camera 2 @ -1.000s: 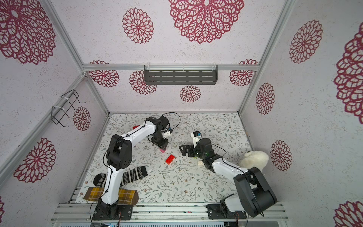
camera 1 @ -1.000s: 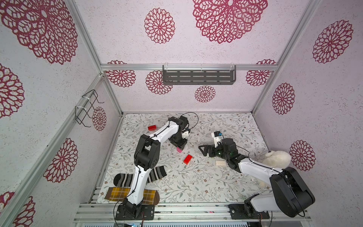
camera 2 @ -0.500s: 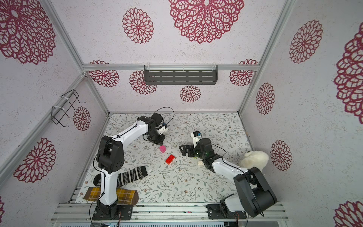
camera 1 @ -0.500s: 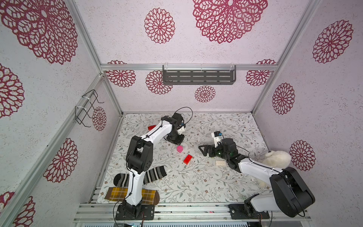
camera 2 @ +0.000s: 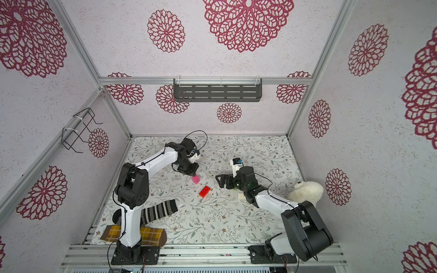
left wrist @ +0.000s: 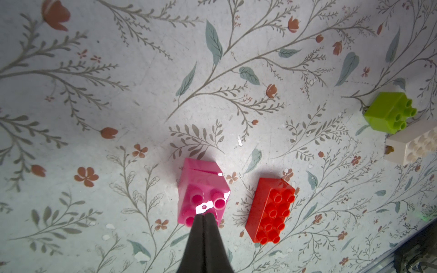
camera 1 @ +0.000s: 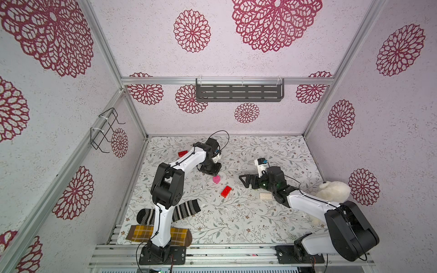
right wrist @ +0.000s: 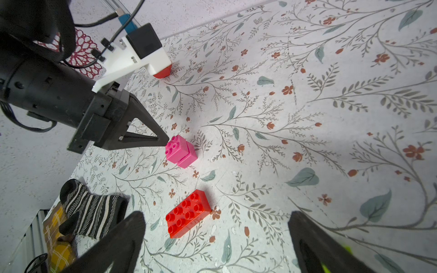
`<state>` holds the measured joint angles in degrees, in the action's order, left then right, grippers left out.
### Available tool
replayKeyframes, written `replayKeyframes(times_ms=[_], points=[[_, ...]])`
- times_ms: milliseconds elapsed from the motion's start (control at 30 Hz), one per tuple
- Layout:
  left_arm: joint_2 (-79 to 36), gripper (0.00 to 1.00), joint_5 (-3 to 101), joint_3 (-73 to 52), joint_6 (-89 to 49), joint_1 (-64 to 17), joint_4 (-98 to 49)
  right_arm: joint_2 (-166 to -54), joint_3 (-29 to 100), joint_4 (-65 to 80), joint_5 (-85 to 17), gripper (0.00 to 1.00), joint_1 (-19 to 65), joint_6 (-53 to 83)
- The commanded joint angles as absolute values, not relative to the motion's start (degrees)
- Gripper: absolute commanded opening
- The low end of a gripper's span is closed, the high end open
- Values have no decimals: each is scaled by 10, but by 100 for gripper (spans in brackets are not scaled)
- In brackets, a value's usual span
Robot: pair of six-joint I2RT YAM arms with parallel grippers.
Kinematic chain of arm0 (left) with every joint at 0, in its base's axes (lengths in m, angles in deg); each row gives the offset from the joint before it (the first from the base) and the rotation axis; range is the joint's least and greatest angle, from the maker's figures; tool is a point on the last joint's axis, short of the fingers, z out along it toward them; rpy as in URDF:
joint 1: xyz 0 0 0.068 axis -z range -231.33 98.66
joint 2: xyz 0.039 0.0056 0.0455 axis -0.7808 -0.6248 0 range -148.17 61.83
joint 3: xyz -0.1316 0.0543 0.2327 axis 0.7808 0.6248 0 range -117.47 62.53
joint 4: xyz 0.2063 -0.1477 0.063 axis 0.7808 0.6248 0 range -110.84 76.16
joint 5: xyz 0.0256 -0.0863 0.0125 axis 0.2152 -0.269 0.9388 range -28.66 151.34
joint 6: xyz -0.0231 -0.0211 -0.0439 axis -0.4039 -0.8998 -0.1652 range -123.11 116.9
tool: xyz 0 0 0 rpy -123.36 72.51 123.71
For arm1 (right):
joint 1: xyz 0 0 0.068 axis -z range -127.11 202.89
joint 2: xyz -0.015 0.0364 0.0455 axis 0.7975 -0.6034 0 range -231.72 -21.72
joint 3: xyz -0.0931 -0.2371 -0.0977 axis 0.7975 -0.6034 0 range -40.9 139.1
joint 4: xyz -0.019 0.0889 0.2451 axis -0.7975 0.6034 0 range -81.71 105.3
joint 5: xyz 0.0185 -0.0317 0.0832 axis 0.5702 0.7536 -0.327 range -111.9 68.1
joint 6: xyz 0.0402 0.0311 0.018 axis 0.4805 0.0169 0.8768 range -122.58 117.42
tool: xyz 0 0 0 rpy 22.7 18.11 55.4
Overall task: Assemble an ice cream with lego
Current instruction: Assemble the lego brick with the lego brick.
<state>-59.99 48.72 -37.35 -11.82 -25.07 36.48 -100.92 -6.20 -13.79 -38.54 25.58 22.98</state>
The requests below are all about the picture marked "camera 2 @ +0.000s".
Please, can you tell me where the pink lego brick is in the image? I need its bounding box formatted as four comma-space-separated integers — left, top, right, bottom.
192, 175, 200, 184

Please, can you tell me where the red lego brick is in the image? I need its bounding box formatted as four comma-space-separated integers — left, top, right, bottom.
199, 186, 211, 198

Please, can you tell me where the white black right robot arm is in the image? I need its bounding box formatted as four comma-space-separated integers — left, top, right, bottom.
215, 166, 334, 263

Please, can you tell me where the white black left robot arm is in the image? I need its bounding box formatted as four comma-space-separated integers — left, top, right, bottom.
114, 138, 200, 248

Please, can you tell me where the white plush toy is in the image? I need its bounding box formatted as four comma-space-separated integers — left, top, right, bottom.
288, 181, 324, 207

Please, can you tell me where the black white striped sock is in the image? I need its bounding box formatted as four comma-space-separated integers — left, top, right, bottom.
112, 199, 178, 226

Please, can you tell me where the yellow brown plaid sock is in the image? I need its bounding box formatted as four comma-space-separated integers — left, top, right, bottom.
100, 225, 167, 247

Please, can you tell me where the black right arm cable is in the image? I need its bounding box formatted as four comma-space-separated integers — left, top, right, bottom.
254, 172, 301, 212

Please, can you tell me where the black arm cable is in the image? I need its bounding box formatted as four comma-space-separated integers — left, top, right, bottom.
170, 130, 208, 171
254, 172, 301, 212

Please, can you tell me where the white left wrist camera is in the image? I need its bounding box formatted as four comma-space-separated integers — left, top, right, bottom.
188, 150, 200, 163

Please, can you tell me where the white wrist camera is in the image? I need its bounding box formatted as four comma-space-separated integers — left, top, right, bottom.
188, 150, 200, 163
230, 158, 244, 177

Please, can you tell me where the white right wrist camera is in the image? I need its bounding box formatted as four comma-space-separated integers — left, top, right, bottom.
230, 158, 244, 177

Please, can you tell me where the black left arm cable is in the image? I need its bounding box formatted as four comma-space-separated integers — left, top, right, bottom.
170, 130, 208, 171

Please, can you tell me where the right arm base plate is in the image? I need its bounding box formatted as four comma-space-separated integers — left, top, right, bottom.
248, 245, 298, 265

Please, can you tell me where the dark grey wall shelf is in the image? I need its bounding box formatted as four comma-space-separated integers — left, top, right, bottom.
173, 78, 262, 102

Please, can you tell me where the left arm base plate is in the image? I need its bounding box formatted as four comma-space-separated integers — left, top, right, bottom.
110, 245, 160, 265

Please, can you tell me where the black wire wall rack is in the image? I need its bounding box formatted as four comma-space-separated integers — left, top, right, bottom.
60, 107, 103, 154

